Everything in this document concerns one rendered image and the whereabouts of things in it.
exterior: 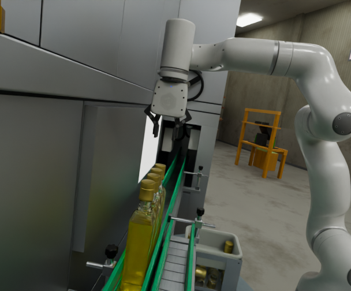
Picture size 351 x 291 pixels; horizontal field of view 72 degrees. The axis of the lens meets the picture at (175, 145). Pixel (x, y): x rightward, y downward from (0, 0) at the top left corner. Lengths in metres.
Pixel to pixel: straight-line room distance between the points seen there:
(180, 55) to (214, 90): 0.97
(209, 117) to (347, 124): 1.09
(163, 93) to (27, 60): 0.42
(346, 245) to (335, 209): 0.09
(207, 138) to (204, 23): 0.73
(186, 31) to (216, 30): 1.01
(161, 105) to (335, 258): 0.62
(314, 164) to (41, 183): 0.67
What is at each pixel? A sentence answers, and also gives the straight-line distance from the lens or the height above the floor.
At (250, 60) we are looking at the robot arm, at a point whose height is 1.66.
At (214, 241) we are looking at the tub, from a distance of 1.14.
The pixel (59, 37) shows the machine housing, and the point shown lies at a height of 1.60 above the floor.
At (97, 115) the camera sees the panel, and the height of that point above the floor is 1.47.
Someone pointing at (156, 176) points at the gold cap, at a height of 1.33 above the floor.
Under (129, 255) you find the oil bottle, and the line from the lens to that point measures 0.64.
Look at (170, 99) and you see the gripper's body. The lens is 0.70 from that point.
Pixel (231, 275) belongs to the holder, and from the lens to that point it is 1.04.
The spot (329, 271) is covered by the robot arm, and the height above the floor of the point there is 1.15.
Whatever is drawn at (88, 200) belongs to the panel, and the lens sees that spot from 0.59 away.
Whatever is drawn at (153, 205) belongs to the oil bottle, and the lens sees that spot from 0.64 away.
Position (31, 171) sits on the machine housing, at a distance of 0.44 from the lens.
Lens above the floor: 1.52
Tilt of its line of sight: 9 degrees down
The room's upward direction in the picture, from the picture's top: 9 degrees clockwise
